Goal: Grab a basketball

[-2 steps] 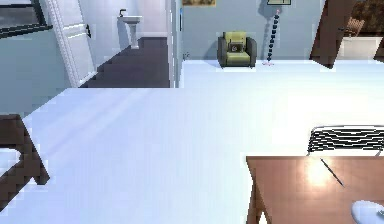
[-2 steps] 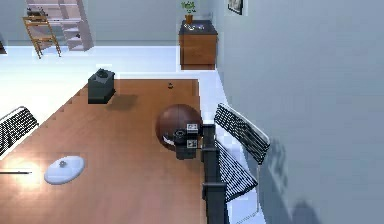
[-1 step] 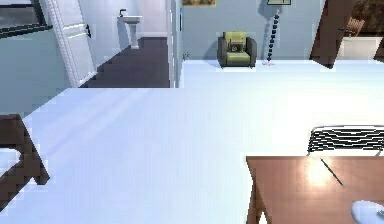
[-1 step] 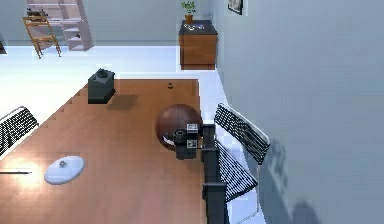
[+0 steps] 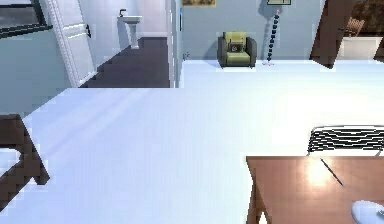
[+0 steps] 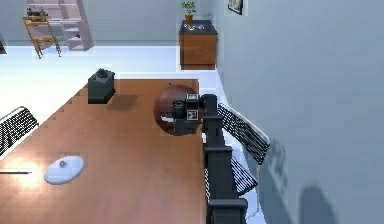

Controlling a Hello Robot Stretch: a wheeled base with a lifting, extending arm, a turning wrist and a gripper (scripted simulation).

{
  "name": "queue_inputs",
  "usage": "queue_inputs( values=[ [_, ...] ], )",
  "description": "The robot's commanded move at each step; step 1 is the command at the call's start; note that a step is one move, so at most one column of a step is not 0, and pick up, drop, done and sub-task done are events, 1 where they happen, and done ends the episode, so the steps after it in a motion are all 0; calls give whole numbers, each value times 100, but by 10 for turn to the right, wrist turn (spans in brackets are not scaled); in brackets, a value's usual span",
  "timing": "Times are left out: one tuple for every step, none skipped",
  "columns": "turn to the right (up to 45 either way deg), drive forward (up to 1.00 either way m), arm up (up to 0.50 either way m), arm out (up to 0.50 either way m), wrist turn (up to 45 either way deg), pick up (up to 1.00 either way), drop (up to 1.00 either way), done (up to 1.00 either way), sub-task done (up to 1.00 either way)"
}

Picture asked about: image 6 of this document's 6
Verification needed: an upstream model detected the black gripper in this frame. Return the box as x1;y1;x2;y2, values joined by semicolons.
160;99;201;136

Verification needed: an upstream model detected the brown basketball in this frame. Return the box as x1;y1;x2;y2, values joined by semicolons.
152;84;201;136

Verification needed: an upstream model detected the brown wooden table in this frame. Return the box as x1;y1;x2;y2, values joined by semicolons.
0;78;208;224

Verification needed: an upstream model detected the dark grey box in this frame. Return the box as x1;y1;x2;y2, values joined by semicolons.
87;68;117;105

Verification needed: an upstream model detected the brown wooden cabinet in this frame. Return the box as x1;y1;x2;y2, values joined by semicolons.
178;19;219;71

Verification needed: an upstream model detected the black mesh chair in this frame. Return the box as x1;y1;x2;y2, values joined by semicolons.
0;105;40;158
201;102;272;218

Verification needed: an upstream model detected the green potted plant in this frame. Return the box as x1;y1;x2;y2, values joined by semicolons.
180;0;197;25

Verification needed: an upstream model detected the pale blue round plate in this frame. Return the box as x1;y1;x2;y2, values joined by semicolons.
43;155;86;186

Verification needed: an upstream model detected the white shelf desk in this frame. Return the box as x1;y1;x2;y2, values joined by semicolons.
25;0;95;52

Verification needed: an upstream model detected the black framed picture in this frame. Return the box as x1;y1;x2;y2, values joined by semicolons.
227;0;244;16

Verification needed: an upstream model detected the light wooden chair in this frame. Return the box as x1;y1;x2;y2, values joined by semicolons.
22;14;63;60

